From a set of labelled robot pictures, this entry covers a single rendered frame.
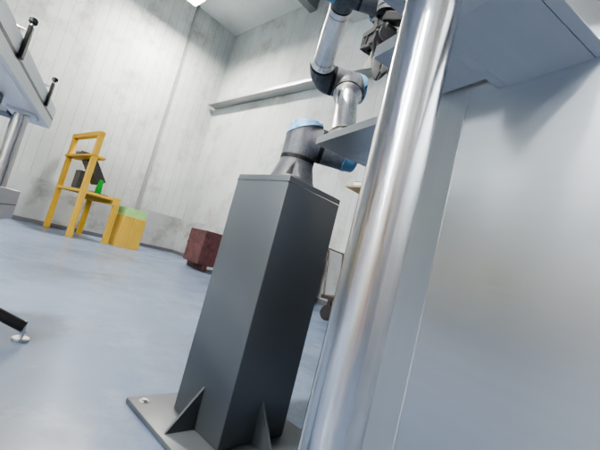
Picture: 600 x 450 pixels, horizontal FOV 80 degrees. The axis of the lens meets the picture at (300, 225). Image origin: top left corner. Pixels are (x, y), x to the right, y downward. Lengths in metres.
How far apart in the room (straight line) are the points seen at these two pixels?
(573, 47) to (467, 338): 0.34
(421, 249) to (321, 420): 0.31
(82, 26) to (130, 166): 2.97
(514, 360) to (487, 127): 0.29
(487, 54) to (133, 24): 9.73
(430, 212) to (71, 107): 8.88
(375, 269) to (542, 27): 0.31
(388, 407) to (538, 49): 0.48
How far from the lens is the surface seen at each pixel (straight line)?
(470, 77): 0.59
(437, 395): 0.51
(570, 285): 0.44
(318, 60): 1.50
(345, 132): 0.86
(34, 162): 8.97
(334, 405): 0.31
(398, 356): 0.55
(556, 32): 0.49
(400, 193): 0.30
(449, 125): 0.60
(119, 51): 9.76
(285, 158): 1.19
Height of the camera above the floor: 0.55
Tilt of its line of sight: 6 degrees up
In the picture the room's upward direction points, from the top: 15 degrees clockwise
